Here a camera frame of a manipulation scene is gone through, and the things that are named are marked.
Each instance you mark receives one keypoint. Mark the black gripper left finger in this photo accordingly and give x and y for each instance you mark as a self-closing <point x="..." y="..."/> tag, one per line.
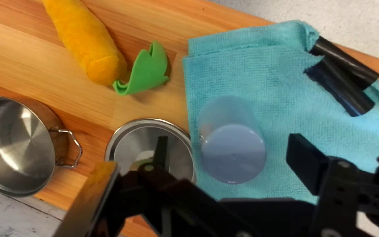
<point x="84" y="218"/>

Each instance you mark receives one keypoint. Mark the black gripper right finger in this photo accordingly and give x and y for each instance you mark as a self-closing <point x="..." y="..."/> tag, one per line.
<point x="307" y="163"/>

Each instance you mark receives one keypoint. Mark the light blue plastic cup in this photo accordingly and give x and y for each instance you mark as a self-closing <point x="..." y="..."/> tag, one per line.
<point x="232" y="147"/>

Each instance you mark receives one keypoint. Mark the light blue cloth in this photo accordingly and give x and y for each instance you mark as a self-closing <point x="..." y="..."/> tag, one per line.
<point x="266" y="68"/>

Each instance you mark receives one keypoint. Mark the steel pot lid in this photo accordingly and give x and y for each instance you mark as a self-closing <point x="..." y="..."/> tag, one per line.
<point x="135" y="144"/>

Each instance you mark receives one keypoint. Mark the black binder clips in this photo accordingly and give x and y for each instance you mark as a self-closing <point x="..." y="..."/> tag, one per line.
<point x="344" y="77"/>

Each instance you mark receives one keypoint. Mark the small steel pot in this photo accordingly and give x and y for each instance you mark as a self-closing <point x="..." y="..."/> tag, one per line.
<point x="34" y="145"/>

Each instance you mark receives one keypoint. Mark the wooden counter top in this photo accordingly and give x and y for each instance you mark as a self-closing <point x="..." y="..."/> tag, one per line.
<point x="34" y="64"/>

